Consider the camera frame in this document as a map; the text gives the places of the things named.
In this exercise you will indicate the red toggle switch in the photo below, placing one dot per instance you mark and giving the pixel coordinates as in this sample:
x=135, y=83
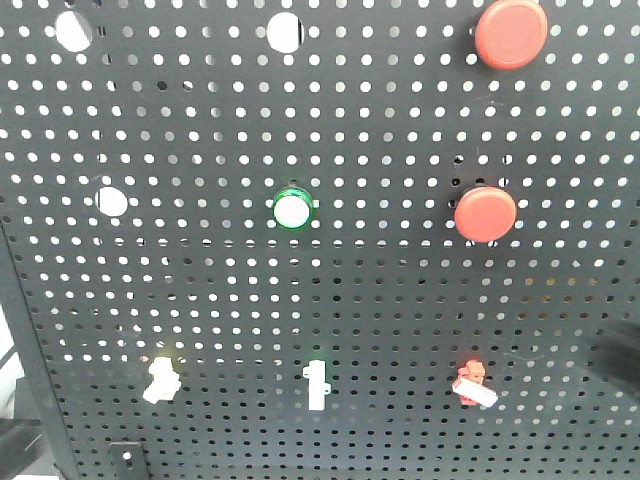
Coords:
x=469, y=385

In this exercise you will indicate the red mushroom button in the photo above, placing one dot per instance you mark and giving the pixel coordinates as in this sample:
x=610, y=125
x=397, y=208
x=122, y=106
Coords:
x=510, y=34
x=485, y=214

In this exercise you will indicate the black perforated pegboard panel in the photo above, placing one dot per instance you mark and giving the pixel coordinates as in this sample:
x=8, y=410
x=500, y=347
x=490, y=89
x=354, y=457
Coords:
x=142, y=143

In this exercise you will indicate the yellow-lit white toggle switch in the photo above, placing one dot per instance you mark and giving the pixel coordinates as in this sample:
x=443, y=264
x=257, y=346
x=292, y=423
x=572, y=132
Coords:
x=165, y=382

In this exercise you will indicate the green illuminated push button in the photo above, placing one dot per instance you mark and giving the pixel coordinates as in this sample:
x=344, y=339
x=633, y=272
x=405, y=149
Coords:
x=292, y=208

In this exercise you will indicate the black tray on desk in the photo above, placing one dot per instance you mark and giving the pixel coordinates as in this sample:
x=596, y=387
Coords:
x=22, y=436

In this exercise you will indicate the upper red mushroom button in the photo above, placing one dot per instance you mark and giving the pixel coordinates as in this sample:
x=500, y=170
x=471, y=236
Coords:
x=510, y=34

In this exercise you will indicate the left black pegboard clamp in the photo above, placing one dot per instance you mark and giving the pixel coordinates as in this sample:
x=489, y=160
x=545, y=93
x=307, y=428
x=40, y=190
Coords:
x=129, y=460

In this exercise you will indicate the lower red mushroom button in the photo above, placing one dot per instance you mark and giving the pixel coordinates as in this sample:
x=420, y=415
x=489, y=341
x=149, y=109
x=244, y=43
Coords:
x=485, y=214

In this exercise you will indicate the green-lit white toggle switch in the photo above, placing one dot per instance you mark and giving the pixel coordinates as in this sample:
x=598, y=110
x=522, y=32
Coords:
x=318, y=387

